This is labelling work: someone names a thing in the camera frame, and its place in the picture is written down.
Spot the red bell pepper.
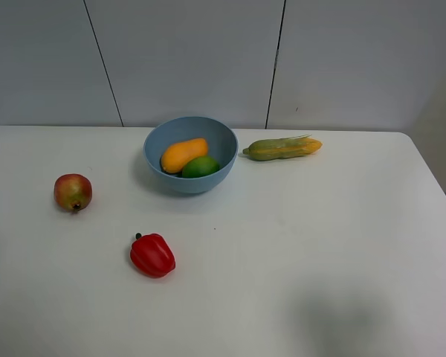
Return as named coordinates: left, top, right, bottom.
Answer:
left=129, top=233, right=176, bottom=278

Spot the blue bowl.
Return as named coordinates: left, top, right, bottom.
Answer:
left=143, top=117, right=238, bottom=194

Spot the red green pomegranate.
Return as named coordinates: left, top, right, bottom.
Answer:
left=54, top=173, right=92, bottom=213

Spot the corn cob with green husk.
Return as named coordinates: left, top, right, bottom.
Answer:
left=242, top=135, right=323, bottom=161

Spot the yellow mango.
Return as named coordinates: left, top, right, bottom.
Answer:
left=161, top=138, right=209, bottom=174

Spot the green lime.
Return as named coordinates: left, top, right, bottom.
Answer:
left=181, top=155, right=220, bottom=179

